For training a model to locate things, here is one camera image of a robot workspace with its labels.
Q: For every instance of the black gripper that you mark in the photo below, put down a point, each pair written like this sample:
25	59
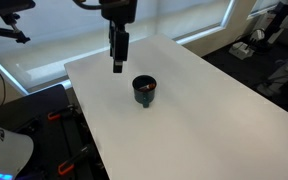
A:
119	10

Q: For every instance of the marker with orange cap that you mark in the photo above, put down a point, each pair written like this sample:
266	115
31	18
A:
149	86

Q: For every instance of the dark teal mug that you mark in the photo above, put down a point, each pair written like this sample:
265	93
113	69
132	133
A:
140	96

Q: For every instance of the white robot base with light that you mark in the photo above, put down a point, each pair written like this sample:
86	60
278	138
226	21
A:
7	153

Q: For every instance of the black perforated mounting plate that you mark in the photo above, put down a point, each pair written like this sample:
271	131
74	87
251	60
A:
34	106

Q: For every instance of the white boxy device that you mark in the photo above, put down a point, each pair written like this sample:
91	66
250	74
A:
240	50

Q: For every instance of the white round coil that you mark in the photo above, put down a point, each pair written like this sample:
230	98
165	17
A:
259	35

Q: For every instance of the grey machine with label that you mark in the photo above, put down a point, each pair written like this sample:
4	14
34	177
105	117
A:
284	75

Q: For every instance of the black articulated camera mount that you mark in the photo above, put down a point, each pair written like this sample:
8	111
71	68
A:
4	31

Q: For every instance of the black mounted camera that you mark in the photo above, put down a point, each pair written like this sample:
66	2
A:
7	6

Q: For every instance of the black upright machine post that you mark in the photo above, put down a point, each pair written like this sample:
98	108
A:
280	16

